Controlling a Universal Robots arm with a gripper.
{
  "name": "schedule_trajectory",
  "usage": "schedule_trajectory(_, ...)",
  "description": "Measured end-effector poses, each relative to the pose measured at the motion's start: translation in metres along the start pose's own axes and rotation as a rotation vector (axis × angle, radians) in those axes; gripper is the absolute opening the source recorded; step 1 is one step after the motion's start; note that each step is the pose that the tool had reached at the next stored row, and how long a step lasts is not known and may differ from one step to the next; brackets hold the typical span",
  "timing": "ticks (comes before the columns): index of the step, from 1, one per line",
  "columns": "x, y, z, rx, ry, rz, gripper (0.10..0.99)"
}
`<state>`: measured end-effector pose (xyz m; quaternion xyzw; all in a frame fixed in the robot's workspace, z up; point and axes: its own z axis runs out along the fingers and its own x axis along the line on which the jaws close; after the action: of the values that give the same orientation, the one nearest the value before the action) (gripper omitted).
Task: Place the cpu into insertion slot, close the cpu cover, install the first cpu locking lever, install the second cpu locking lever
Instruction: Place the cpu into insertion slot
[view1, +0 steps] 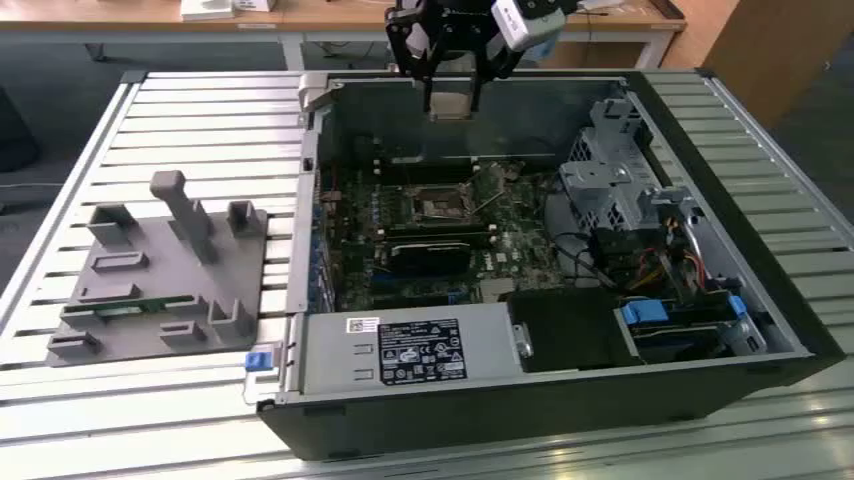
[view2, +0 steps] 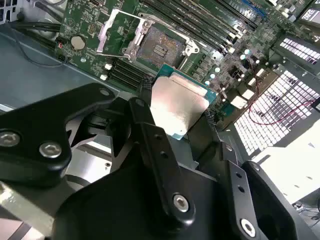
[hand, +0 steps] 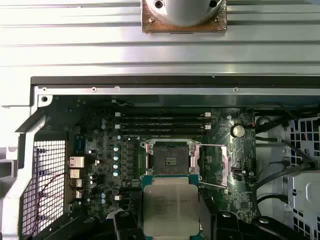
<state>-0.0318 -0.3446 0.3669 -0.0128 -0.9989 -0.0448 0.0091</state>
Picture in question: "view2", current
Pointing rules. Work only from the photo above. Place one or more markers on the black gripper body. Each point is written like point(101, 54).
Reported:
point(112, 207)

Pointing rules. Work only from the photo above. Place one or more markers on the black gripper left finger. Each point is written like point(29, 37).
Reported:
point(30, 120)

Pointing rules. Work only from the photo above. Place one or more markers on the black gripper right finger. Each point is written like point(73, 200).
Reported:
point(240, 205)

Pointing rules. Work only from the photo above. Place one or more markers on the metal CPU socket cover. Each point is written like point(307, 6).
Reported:
point(106, 30)

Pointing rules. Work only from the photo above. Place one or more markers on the silver topped CPU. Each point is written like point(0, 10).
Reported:
point(175, 105)

